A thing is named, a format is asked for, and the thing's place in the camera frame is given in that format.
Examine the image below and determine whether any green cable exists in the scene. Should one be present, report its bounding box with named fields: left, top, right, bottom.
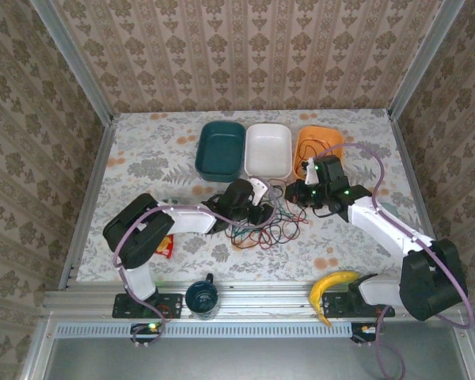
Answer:
left=235, top=211, right=296, bottom=241

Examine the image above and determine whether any red cable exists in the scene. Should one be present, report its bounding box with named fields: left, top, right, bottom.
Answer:
left=256, top=196, right=308, bottom=250
left=298, top=136, right=344, bottom=169

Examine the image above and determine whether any black cable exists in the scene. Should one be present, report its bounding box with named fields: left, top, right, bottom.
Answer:
left=223, top=177, right=286, bottom=250

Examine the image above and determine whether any white plastic bin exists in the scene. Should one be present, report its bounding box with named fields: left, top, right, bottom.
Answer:
left=243, top=123, right=293, bottom=179

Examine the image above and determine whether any orange plastic bin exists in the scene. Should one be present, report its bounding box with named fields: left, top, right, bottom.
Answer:
left=291, top=125, right=346, bottom=181

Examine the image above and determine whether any teal plastic bin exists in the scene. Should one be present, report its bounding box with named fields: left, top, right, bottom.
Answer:
left=194, top=120, right=246, bottom=184

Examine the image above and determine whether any red snack packet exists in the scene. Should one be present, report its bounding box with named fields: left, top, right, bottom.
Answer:
left=154, top=234, right=175, bottom=260

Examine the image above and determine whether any floral tablecloth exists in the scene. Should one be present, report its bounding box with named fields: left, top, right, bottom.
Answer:
left=77, top=108, right=436, bottom=284

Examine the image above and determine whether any yellow banana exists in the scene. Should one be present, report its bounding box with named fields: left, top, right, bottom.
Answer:
left=308, top=271, right=360, bottom=328

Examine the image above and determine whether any dark blue mug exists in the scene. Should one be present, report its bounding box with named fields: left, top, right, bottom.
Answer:
left=184, top=272, right=222, bottom=321

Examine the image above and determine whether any grey metal shelf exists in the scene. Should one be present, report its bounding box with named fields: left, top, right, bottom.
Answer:
left=21, top=336, right=475, bottom=380

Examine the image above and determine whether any black controller board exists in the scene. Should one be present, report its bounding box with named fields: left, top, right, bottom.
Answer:
left=129, top=322, right=166, bottom=349
left=350, top=322, right=381, bottom=345

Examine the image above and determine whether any aluminium table rail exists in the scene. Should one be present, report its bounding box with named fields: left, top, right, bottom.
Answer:
left=43, top=280, right=466, bottom=317

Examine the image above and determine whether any aluminium side rail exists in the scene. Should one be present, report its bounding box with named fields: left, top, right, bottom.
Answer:
left=387, top=110, right=436, bottom=242
left=59, top=116, right=118, bottom=290

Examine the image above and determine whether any white slotted cable duct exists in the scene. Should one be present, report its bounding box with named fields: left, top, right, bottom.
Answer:
left=55, top=321, right=355, bottom=340

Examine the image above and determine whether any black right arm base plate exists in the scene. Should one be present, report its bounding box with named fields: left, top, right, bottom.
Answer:
left=320, top=291, right=396, bottom=320

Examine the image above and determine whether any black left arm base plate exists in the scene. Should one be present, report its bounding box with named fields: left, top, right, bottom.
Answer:
left=112, top=292, right=184, bottom=320

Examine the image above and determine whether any aluminium frame post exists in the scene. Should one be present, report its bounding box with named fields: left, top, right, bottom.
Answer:
left=29, top=0, right=116, bottom=124
left=387, top=0, right=466, bottom=120

